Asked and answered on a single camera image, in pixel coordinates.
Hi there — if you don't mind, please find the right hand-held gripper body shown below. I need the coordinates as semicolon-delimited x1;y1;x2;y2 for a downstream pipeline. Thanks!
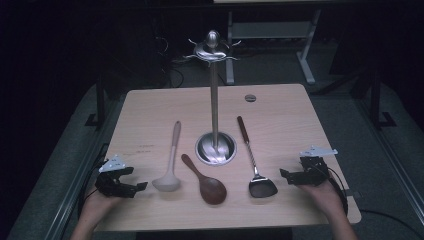
299;145;339;187

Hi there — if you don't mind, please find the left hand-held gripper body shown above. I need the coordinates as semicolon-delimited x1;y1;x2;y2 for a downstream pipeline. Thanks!
94;153;136;198

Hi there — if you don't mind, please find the beige ladle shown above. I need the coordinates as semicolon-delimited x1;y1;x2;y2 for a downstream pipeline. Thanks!
151;120;183;193

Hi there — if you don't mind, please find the spatula with dark red handle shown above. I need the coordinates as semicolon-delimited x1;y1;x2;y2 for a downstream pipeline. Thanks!
236;115;279;199

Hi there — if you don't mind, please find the brown wooden spoon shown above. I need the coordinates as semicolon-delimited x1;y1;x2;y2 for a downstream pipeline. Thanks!
180;153;228;206

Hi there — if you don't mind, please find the metal utensil stand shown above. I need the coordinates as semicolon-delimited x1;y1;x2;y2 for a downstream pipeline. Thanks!
182;29;242;167

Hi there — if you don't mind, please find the person's right hand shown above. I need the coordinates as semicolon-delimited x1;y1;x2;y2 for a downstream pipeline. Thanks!
298;179;346;219

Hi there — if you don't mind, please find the person's left hand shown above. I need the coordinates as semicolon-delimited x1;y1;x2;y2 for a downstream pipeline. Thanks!
81;186;125;225

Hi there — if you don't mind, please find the black metal stand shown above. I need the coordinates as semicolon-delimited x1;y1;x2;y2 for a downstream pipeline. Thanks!
368;69;398;129
84;73;108;129

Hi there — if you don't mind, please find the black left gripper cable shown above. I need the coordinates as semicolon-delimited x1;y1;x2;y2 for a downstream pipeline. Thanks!
77;143;111;218

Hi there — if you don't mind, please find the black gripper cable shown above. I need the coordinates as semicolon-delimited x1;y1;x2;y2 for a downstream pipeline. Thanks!
328;166;349;216
77;143;111;218

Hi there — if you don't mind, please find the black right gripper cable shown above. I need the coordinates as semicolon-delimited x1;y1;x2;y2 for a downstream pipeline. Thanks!
328;166;349;216

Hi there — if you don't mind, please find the aluminium rail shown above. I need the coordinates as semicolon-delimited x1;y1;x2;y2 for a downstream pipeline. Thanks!
43;99;124;240
353;96;424;218

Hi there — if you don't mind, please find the black floor cable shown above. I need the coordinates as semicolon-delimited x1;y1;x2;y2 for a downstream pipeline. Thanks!
359;209;424;239

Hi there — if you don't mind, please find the white desk frame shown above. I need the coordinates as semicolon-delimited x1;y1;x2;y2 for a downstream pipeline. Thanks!
213;0;323;85

